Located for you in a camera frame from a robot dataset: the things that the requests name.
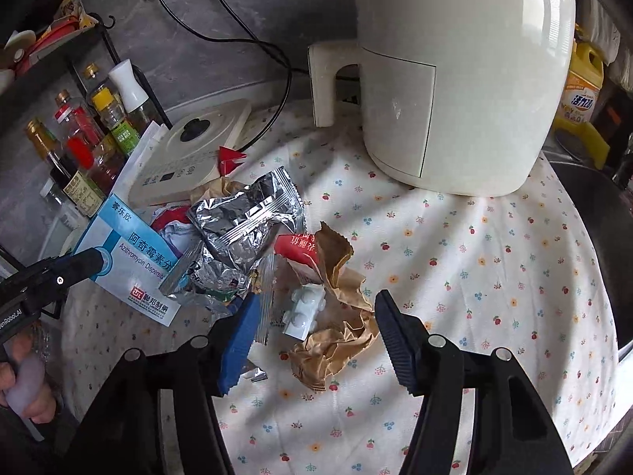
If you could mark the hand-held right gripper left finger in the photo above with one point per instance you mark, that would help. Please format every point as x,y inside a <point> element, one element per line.
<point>241,344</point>

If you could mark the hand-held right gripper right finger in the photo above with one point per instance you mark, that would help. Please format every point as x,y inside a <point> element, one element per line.
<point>395,344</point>

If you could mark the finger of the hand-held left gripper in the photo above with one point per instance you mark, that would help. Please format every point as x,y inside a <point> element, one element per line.
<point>84,264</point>

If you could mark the blue white medicine box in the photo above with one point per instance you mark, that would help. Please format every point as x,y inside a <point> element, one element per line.
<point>128,247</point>

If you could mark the brown paper bag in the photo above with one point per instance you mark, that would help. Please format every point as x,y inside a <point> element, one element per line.
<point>336,351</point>

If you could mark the white blister pack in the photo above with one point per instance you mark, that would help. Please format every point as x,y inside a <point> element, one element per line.
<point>304,314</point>

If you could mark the silver foil wrapper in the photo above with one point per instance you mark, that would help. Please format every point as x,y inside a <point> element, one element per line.
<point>237,217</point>

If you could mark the shiny red triangular wrapper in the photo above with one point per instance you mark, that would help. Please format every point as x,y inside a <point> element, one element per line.
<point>228,158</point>

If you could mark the person's left hand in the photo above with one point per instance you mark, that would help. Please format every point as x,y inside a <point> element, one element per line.
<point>27,386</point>

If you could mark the small foil scrap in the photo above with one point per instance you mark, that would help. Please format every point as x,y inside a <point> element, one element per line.
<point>254,373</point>

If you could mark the clear glass jar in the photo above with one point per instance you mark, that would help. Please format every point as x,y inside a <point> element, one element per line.
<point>54,212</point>

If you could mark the clear plastic wrapper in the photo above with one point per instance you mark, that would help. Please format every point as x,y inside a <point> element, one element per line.
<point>267,282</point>

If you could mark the floral white tablecloth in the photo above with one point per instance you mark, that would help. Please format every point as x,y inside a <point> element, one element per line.
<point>445,282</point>

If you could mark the red white plastic wrapper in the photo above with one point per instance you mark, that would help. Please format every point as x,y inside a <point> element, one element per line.
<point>170,220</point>

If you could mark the dark gold capped sauce bottle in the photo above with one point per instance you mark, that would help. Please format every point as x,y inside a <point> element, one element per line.
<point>57,170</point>

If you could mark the red snack packet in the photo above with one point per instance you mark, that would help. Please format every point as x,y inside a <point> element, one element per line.
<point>296,252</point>

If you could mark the cream kettle base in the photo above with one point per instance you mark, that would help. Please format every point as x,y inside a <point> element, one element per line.
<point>163,158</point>

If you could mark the red capped sauce bottle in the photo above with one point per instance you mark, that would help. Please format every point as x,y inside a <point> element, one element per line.
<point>76,131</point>

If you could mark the white paper sheet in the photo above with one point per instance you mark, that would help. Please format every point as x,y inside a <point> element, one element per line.
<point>148,141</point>

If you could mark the brown paper scrap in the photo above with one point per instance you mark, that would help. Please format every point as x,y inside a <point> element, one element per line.
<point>217,190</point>

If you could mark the yellow capped green label bottle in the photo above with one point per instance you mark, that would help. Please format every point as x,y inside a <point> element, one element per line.
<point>106,104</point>

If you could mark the white capped oil bottle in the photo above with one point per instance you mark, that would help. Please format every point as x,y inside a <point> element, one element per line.
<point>126,84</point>

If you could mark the red plastic item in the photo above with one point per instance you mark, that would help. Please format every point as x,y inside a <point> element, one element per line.
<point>49,39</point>

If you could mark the orange snack bag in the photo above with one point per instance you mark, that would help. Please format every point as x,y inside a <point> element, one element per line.
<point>69,10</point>

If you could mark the cream air fryer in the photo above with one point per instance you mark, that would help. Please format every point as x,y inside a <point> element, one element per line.
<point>470,59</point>

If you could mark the yellow detergent bottle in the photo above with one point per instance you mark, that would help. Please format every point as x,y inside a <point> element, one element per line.
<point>583,99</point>

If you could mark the white plastic bag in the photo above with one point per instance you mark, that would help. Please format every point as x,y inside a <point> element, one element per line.
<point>598,24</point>

